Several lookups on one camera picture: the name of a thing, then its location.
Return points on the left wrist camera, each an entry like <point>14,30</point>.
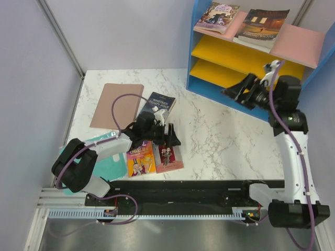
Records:
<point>160,115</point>

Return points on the Edward Tulane book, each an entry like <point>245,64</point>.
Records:
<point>262,25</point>

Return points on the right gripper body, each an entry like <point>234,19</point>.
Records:
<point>259,95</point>

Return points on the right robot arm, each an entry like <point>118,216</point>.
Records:
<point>298,206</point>

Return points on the A Tale of Two Cities book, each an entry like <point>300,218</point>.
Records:
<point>252,45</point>

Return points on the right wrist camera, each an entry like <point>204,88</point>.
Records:
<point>270,69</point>

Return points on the aluminium frame rail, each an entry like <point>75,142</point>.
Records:
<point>60,35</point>

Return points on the blue shelf unit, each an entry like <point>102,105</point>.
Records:
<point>216,62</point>

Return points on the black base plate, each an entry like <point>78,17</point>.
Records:
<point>181,196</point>

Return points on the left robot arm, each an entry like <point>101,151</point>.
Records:
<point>74,166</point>

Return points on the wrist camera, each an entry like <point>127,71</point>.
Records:
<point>270,69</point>
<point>160,115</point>

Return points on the white cable duct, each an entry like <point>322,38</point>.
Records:
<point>103,214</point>

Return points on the Nineteen Eighty-Four book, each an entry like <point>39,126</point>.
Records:
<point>161,101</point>

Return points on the pink red Shakespeare story book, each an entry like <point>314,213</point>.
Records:
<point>167,158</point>

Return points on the teal plastic file folder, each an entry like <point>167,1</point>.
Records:
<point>110,168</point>

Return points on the purple illustrated book on shelf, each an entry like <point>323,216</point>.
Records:
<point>218,17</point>

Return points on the Roald Dahl Charlie book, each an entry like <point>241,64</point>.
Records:
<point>140,161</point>

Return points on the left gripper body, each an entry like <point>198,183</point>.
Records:
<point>157,132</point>

